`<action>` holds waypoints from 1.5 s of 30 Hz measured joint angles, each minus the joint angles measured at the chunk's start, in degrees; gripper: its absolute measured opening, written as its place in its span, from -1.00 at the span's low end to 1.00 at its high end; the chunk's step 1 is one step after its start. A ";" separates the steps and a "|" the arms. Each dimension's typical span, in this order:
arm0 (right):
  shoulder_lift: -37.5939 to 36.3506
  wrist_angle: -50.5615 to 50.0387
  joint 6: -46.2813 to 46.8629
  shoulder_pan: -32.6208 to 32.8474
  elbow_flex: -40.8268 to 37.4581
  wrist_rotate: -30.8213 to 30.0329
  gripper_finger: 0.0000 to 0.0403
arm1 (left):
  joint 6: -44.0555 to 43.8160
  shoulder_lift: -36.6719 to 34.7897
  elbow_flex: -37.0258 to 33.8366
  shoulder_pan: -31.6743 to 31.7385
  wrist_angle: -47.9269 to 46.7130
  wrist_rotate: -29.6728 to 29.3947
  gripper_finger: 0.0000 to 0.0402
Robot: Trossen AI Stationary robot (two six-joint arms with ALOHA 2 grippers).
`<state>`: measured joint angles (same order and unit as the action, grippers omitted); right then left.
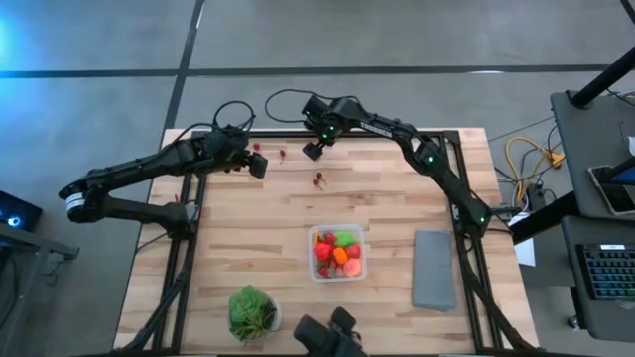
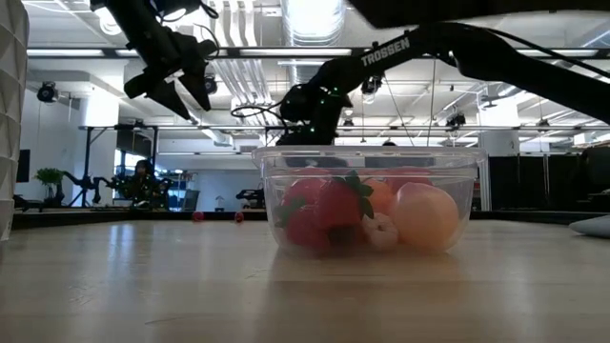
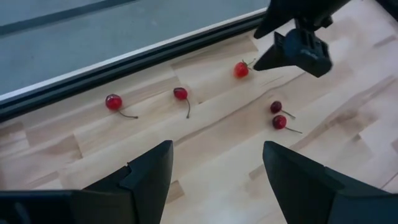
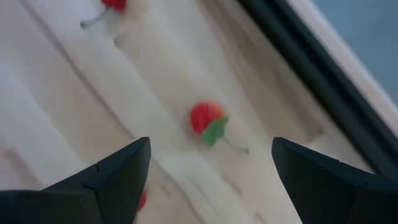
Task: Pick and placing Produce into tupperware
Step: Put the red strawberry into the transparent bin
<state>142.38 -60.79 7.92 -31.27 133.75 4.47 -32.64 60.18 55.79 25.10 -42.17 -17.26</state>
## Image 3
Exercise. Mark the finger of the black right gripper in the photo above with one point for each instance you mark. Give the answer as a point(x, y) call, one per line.
point(298, 53)
point(280, 15)

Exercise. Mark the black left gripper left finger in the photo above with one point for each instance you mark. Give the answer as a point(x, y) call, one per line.
point(109, 199)

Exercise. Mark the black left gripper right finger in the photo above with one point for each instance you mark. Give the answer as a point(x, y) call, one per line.
point(326, 196)

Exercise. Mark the red cherry with stem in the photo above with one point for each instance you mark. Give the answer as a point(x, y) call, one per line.
point(113, 102)
point(180, 93)
point(276, 106)
point(279, 122)

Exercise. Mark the small red toy strawberry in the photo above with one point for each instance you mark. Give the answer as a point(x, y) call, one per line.
point(241, 70)

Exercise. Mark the black aluminium table frame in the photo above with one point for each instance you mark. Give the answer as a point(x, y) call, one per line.
point(124, 71)

